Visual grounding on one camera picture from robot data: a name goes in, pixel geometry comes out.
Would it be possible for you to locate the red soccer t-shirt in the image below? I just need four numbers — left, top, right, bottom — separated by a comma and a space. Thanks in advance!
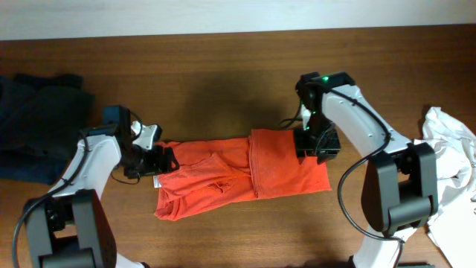
155, 129, 331, 221

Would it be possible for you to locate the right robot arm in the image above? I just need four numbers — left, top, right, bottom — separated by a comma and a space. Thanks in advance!
294, 72, 439, 267

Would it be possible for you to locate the navy blue folded garment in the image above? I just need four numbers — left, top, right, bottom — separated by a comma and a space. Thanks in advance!
1, 150, 72, 185

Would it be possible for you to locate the dark grey folded garment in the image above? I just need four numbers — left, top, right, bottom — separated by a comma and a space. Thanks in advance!
1, 77, 94, 157

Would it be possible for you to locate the black folded garment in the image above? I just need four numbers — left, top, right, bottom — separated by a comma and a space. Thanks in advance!
13, 74, 84, 89

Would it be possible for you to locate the white t-shirt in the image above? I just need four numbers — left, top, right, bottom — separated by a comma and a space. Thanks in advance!
414, 107, 475, 267

